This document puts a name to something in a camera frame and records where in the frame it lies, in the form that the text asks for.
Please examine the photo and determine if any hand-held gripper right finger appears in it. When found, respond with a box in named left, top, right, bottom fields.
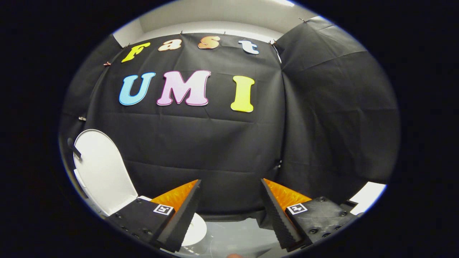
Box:
left=261, top=178, right=361, bottom=251

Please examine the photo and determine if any black backdrop cloth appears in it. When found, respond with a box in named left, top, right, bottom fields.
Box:
left=59, top=16, right=400, bottom=230

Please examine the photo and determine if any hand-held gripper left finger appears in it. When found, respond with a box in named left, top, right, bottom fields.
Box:
left=107, top=180, right=202, bottom=253

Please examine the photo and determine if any white flat panel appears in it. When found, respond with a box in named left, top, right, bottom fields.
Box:
left=350, top=182, right=387, bottom=216

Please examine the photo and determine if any white toilet lid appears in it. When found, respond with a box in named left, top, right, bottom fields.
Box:
left=67, top=129, right=139, bottom=217

